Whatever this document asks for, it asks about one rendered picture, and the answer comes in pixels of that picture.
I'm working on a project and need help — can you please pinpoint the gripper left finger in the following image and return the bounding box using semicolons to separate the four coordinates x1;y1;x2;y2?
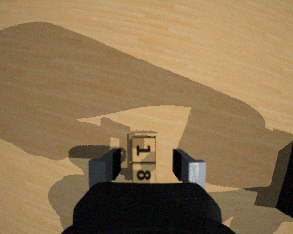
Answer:
88;148;121;189

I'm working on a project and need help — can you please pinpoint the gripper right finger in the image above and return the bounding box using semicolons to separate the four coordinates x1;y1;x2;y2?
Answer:
172;149;206;190

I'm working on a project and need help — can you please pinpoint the tan calendar cube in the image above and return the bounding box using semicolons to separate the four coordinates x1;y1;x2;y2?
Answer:
132;162;155;183
132;136;155;162

